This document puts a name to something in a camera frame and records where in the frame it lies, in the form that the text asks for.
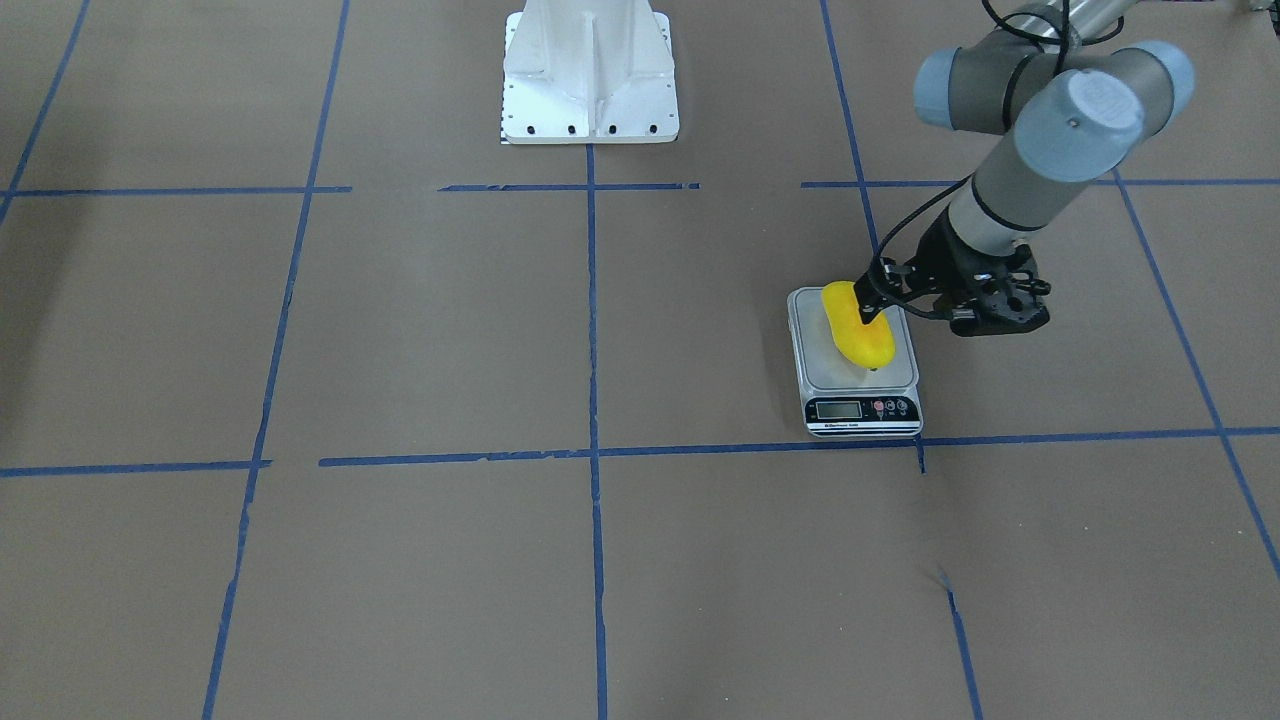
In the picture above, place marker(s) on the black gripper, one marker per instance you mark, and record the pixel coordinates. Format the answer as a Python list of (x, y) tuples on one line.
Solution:
[(941, 262)]

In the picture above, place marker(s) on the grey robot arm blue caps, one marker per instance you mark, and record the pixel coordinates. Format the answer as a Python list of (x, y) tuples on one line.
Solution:
[(1062, 119)]

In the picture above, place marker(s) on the silver digital kitchen scale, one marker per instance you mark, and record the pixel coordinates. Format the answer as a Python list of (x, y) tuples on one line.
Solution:
[(842, 400)]

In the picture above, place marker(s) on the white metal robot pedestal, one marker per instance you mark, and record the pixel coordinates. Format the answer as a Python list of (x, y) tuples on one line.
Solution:
[(588, 72)]

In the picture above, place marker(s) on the yellow mango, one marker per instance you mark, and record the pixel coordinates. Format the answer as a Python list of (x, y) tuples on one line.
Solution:
[(870, 345)]

